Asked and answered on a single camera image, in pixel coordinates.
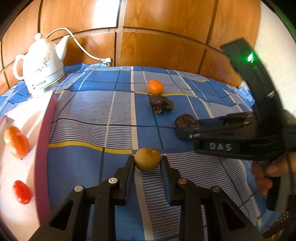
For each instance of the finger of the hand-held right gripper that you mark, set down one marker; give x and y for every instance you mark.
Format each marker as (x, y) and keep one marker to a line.
(208, 132)
(231, 119)

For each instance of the white tray with pink rim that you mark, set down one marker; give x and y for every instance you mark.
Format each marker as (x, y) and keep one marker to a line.
(23, 169)

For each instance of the blue plaid tablecloth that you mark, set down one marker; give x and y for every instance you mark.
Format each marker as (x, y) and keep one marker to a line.
(92, 120)

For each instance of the white ceramic electric kettle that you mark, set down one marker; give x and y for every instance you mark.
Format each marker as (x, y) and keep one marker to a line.
(39, 67)

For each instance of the person's right hand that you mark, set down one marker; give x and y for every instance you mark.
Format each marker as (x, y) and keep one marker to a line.
(262, 178)

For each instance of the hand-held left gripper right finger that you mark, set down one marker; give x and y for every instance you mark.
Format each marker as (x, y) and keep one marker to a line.
(166, 171)

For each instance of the small orange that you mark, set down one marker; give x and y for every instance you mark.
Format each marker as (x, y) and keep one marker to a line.
(155, 87)

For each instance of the white power plug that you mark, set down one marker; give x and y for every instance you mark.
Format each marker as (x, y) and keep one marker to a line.
(106, 61)

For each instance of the red cherry tomato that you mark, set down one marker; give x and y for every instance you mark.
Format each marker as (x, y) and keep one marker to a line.
(22, 192)

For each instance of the tan longan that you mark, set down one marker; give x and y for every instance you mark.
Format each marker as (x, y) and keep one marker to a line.
(147, 159)

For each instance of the dark brown water chestnut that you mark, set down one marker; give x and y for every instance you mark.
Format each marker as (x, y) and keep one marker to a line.
(186, 121)
(160, 104)

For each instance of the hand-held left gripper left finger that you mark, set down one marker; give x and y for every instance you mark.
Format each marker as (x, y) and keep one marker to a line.
(128, 171)

